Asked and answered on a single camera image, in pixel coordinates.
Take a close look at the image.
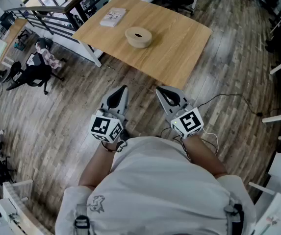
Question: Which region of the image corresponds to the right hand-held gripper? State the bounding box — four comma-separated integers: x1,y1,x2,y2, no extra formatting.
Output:
155,86,204,140

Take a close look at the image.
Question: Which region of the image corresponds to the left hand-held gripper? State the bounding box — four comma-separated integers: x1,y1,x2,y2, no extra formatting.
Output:
89,85,129,143

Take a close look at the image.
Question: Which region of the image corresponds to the person's left forearm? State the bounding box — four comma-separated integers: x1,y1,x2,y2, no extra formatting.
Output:
78,141,118,188

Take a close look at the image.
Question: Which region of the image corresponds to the person's right forearm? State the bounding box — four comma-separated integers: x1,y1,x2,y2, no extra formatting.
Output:
182,134,228,178

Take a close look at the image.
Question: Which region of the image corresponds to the pink checked cloth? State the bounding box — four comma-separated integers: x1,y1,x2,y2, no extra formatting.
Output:
35,43,62,69

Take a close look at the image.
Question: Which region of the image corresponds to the white booklet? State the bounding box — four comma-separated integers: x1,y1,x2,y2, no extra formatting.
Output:
99,7,127,28

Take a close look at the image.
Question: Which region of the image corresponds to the black office chair with cloth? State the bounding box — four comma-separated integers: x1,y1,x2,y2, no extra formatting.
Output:
6,57,65,95

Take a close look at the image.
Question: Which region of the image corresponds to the person's white shirt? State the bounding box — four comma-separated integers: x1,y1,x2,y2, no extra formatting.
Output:
55,136,256,235

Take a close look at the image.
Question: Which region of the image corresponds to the black metal railing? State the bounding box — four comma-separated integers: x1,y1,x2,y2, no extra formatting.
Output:
4,0,121,44

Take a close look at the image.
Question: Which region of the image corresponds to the wooden side desk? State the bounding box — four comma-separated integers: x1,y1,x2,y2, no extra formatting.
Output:
0,18,28,64

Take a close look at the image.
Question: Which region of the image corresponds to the white shelf unit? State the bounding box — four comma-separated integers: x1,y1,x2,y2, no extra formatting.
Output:
0,179,48,235

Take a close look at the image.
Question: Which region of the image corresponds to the dark wrist bracelet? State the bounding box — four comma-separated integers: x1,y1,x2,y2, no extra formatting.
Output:
100,141,121,153

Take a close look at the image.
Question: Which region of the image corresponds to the white cable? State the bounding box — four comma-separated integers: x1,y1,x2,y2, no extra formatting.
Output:
201,128,220,154

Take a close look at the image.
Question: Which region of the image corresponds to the white table frame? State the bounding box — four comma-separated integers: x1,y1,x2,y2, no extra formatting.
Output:
77,39,104,68

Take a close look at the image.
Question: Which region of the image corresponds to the black floor cable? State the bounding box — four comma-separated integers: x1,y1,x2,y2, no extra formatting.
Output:
196,94,278,118

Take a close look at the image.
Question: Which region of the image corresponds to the grey backpack strap buckle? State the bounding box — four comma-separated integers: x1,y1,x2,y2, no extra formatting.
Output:
73,215,91,230

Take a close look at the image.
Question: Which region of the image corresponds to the grey black backpack strap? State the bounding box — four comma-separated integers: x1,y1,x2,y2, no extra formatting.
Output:
224,203,244,235

